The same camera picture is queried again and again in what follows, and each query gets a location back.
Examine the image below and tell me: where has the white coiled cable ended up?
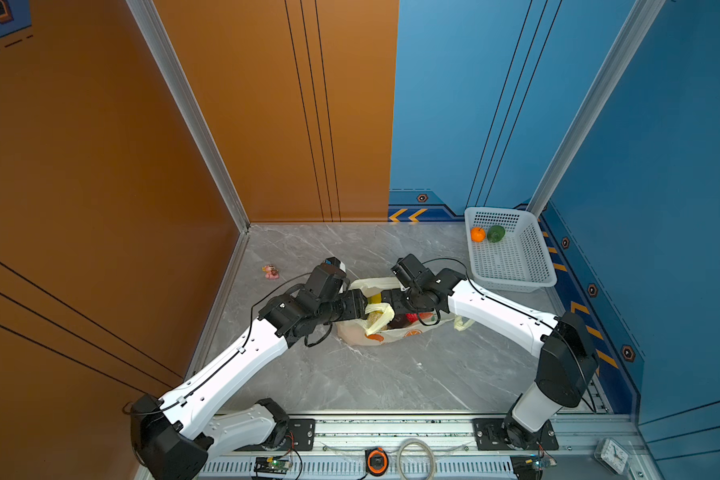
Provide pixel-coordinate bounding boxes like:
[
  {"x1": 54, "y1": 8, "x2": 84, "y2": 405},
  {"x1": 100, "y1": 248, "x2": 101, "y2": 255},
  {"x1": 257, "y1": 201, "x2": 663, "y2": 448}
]
[{"x1": 395, "y1": 439, "x2": 437, "y2": 480}]

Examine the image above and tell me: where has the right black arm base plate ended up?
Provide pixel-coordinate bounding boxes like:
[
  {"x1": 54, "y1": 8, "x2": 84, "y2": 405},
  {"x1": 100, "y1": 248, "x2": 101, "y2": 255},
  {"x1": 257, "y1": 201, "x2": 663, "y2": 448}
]
[{"x1": 472, "y1": 418, "x2": 559, "y2": 451}]

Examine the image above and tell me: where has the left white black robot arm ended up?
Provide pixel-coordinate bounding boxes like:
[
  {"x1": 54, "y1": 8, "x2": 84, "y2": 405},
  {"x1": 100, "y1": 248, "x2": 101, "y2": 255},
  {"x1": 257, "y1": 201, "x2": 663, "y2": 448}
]
[{"x1": 129, "y1": 289, "x2": 368, "y2": 479}]

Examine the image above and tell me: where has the orange fruit in basket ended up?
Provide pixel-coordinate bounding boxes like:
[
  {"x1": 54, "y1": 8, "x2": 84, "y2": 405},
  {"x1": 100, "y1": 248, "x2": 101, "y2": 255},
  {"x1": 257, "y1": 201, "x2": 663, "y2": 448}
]
[{"x1": 470, "y1": 227, "x2": 487, "y2": 243}]

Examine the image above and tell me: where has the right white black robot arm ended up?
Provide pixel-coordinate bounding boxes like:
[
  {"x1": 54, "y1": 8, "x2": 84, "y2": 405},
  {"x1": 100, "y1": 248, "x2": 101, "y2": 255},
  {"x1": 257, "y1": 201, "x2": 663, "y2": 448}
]
[{"x1": 381, "y1": 267, "x2": 599, "y2": 450}]

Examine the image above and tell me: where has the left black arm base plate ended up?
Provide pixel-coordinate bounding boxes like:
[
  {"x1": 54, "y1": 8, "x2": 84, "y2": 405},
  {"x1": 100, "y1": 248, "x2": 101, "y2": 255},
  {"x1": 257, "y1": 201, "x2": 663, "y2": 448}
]
[{"x1": 258, "y1": 418, "x2": 316, "y2": 453}]

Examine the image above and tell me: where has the orange black tape measure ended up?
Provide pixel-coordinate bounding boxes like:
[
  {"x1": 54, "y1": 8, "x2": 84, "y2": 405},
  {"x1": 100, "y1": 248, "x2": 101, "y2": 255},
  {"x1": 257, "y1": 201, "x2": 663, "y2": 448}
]
[{"x1": 365, "y1": 447, "x2": 390, "y2": 477}]

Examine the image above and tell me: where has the green fruit in basket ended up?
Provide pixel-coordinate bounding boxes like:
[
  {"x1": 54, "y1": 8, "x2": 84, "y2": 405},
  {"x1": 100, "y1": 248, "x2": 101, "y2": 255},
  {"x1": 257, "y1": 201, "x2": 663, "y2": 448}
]
[{"x1": 486, "y1": 225, "x2": 506, "y2": 243}]

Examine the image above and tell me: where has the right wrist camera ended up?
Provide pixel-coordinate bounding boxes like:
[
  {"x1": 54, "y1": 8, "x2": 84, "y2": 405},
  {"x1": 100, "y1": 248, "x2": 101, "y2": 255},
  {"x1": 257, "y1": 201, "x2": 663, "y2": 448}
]
[{"x1": 391, "y1": 254, "x2": 436, "y2": 292}]

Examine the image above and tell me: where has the white plastic basket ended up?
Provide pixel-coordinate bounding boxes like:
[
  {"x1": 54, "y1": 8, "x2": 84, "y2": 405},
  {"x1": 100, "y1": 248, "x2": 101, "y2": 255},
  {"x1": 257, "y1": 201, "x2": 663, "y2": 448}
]
[{"x1": 464, "y1": 207, "x2": 557, "y2": 293}]

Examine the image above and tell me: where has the printed translucent plastic bag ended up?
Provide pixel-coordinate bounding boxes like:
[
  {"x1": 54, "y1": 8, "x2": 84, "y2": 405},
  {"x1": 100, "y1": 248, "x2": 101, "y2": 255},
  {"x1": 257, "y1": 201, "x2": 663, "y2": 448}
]
[{"x1": 335, "y1": 277, "x2": 474, "y2": 346}]

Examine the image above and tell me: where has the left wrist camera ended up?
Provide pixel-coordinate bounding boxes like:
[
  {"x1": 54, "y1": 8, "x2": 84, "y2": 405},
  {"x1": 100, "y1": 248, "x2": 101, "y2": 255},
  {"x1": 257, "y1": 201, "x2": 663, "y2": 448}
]
[{"x1": 304, "y1": 257, "x2": 347, "y2": 303}]

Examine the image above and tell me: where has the right circuit board module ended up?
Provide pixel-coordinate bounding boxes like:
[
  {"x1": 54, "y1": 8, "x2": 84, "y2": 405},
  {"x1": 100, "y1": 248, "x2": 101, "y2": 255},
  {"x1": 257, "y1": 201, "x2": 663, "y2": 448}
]
[{"x1": 510, "y1": 455, "x2": 558, "y2": 480}]

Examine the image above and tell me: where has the left green circuit board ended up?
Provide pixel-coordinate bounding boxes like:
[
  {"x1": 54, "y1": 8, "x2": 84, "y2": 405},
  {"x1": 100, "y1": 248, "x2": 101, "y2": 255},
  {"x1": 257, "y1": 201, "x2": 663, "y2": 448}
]
[{"x1": 252, "y1": 456, "x2": 294, "y2": 480}]

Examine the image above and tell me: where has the white desk clock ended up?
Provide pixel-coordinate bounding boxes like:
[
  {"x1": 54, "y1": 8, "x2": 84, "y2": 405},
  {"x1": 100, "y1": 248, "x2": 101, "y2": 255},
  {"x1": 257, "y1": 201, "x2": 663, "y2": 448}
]
[{"x1": 594, "y1": 438, "x2": 630, "y2": 475}]

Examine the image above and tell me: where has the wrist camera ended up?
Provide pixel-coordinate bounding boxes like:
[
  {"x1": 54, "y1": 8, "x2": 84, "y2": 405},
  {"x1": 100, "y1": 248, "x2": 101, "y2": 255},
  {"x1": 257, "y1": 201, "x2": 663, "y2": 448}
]
[
  {"x1": 304, "y1": 257, "x2": 347, "y2": 303},
  {"x1": 391, "y1": 254, "x2": 436, "y2": 292}
]

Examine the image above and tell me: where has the small pink toy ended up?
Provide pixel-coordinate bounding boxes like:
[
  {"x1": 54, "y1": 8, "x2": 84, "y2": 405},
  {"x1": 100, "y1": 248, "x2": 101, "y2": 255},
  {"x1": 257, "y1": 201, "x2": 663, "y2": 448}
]
[{"x1": 262, "y1": 265, "x2": 280, "y2": 280}]

